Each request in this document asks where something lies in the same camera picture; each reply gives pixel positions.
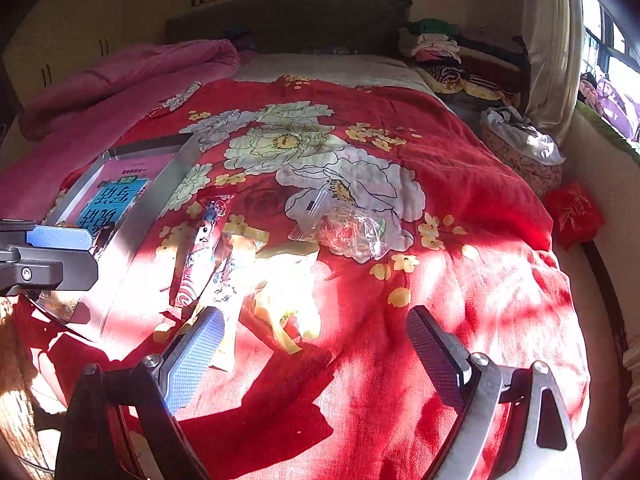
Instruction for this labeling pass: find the red white candy stick packet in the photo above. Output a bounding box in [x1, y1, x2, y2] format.
[172, 194, 235, 309]

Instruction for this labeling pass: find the yellow clear snack bag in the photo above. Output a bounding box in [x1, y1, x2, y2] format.
[240, 240, 321, 354]

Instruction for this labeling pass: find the white printed snack packet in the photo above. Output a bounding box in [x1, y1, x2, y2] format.
[196, 221, 271, 373]

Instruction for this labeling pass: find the pink and blue book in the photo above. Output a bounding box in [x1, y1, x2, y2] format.
[56, 153, 174, 240]

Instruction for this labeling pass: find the grey metal tray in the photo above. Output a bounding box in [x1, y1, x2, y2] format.
[28, 133, 200, 334]

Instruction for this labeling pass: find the pink quilt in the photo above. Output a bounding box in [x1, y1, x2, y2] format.
[1, 39, 240, 220]

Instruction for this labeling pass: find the beige fuzzy blanket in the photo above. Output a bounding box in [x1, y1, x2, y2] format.
[1, 299, 66, 479]

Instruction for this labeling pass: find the clear bag of red candies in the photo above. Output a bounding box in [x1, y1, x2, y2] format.
[288, 185, 387, 263]

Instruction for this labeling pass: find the red floral blanket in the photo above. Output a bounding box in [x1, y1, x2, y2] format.
[21, 76, 590, 479]

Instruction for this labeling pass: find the red plastic bag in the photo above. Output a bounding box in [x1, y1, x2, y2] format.
[544, 182, 605, 249]

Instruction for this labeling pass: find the grey crumpled garment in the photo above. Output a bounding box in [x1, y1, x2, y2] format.
[480, 106, 565, 166]

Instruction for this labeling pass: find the purple item on windowsill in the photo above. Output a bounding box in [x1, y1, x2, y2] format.
[578, 73, 639, 142]

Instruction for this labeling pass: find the pile of folded clothes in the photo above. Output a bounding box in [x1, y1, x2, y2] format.
[398, 18, 529, 107]

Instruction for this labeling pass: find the dark headboard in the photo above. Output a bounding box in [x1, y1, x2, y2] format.
[165, 0, 412, 56]

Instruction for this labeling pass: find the window with metal bars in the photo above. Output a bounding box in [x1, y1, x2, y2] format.
[580, 0, 639, 104]

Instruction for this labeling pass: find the beige curtain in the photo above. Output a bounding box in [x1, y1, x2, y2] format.
[523, 0, 584, 144]

